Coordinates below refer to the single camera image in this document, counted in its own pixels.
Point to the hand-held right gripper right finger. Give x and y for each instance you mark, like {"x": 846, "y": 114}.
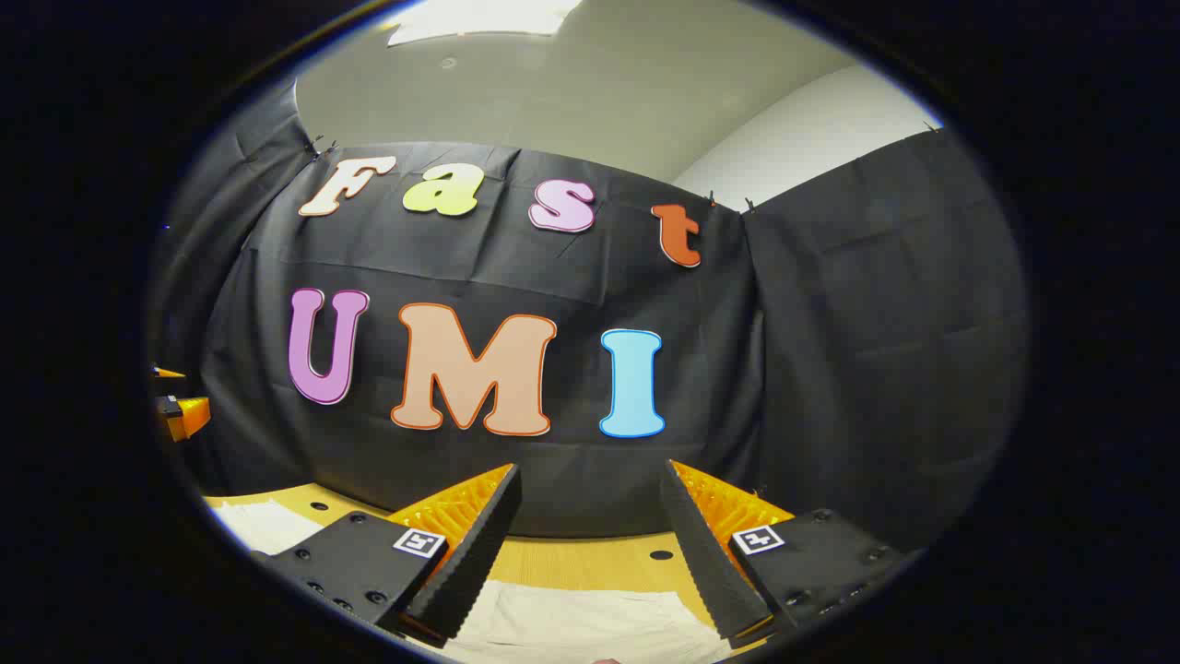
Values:
{"x": 705, "y": 563}

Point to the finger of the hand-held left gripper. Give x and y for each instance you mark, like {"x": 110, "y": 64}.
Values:
{"x": 189, "y": 417}
{"x": 168, "y": 373}

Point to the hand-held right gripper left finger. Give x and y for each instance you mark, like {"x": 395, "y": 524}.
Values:
{"x": 479, "y": 553}

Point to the white jeans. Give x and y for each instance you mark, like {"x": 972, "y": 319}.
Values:
{"x": 590, "y": 627}

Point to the black backdrop cloth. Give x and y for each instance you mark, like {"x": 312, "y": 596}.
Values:
{"x": 830, "y": 369}

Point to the ceiling light panel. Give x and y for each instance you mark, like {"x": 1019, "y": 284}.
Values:
{"x": 479, "y": 18}

